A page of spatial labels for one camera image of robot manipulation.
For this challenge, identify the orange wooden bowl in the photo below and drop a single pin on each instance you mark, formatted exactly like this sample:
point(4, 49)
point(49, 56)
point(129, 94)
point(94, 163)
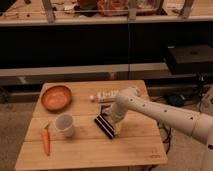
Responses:
point(56, 98)

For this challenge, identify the blue sponge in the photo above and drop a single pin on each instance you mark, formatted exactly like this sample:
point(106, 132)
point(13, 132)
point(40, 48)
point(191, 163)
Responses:
point(105, 109)

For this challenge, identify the black striped eraser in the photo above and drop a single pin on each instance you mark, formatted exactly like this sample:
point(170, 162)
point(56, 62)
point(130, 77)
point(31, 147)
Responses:
point(105, 126)

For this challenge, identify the wooden table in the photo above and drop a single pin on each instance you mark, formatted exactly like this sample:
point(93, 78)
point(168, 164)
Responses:
point(138, 144)

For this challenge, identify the black box on shelf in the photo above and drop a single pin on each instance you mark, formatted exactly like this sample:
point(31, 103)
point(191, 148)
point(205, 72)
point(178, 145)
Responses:
point(190, 59)

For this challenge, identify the orange carrot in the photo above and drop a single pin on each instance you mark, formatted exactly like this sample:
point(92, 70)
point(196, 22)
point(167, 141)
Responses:
point(46, 140)

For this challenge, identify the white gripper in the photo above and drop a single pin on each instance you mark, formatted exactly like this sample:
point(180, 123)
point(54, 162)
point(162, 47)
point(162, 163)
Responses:
point(116, 125)

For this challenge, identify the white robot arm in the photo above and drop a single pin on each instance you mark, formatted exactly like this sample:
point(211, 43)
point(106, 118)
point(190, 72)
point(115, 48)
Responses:
point(194, 124)

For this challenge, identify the white tube bottle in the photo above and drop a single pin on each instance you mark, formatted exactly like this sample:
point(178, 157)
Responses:
point(104, 96)

